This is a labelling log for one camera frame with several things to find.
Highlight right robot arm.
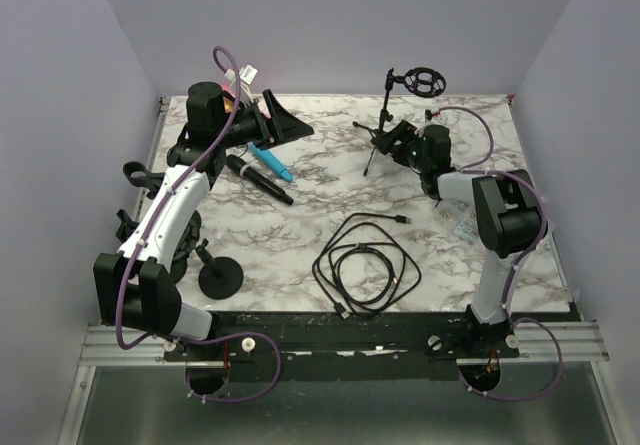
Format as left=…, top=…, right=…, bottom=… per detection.
left=371, top=120, right=548, bottom=357

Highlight shock mount mic stand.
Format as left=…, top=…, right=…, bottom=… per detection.
left=174, top=212, right=244, bottom=300

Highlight black condenser microphone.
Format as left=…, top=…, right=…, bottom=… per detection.
left=226, top=154, right=294, bottom=206

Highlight tall black mic stand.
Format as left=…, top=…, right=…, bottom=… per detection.
left=122, top=161, right=164, bottom=200

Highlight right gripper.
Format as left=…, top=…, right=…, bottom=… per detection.
left=372, top=119, right=431, bottom=173

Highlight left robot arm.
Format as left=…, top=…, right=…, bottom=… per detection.
left=93, top=82, right=314, bottom=360

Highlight blue microphone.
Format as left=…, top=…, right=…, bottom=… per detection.
left=248, top=143, right=294, bottom=183

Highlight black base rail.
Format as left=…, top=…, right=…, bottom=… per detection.
left=164, top=312, right=519, bottom=382

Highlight gold microphone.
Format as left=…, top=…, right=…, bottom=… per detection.
left=223, top=96, right=234, bottom=113

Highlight clear plastic parts box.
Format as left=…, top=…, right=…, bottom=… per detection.
left=435, top=200, right=479, bottom=245

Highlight black usb cable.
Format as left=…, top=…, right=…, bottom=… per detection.
left=311, top=212, right=423, bottom=321

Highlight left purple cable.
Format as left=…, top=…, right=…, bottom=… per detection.
left=115, top=46, right=246, bottom=351

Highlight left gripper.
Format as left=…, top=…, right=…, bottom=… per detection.
left=216, top=89, right=313, bottom=151

